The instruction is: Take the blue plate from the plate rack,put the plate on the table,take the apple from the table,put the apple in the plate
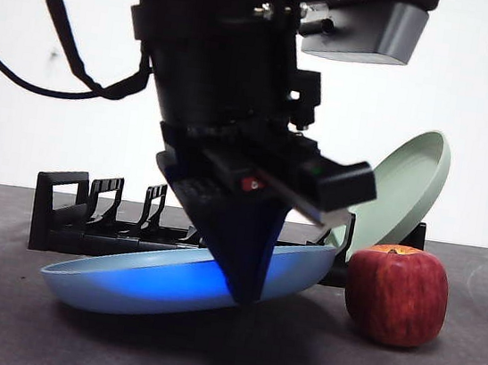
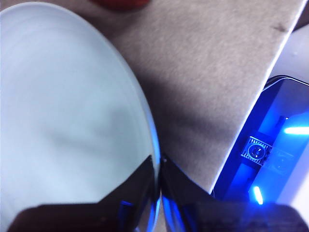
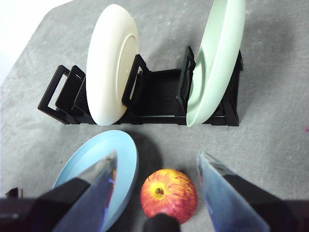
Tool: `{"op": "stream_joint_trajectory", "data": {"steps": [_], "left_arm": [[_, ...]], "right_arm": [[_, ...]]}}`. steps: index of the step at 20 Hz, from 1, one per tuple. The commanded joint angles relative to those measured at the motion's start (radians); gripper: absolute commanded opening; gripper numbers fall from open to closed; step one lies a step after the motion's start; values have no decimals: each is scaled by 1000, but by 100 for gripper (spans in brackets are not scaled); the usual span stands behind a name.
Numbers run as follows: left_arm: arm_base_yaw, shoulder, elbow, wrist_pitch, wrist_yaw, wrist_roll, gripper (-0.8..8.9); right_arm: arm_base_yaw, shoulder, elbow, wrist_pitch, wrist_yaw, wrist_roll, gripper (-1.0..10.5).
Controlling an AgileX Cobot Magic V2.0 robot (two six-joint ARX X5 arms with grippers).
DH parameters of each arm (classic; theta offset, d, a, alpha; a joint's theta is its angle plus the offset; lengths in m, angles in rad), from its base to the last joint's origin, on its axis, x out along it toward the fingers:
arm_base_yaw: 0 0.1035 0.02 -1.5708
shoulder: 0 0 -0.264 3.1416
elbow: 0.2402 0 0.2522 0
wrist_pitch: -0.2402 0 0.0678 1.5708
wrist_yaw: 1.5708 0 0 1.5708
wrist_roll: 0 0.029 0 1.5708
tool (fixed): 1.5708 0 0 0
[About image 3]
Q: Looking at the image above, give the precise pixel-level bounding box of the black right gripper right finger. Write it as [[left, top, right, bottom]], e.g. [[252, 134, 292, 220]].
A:
[[197, 151, 298, 232]]

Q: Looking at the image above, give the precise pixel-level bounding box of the green plate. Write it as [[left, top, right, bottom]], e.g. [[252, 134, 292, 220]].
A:
[[186, 0, 246, 128]]

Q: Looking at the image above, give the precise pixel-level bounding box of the red apple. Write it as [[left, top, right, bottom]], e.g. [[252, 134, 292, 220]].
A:
[[140, 168, 198, 225]]

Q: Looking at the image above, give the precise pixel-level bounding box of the blue plate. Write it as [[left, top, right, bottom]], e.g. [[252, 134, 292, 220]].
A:
[[53, 130, 140, 232]]

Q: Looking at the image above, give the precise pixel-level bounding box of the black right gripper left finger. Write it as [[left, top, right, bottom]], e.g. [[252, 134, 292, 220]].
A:
[[31, 149, 118, 232]]

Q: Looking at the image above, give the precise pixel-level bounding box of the black plate rack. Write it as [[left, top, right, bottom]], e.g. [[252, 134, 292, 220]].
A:
[[37, 45, 244, 127]]

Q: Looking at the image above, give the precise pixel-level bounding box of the cream plate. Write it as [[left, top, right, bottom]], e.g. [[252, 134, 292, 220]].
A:
[[86, 3, 140, 126]]

